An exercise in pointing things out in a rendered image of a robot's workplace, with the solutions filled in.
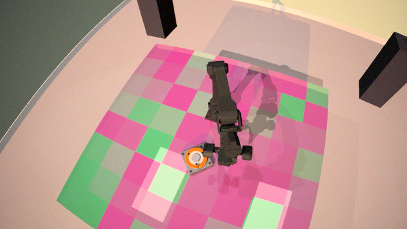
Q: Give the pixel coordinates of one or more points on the orange round plate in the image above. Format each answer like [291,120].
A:
[191,163]

